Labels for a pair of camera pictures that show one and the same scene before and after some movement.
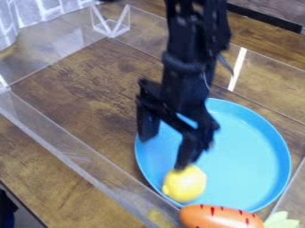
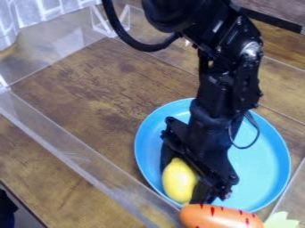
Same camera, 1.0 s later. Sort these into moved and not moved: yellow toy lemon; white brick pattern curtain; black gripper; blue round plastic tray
Moved: black gripper
Not moved: yellow toy lemon; white brick pattern curtain; blue round plastic tray
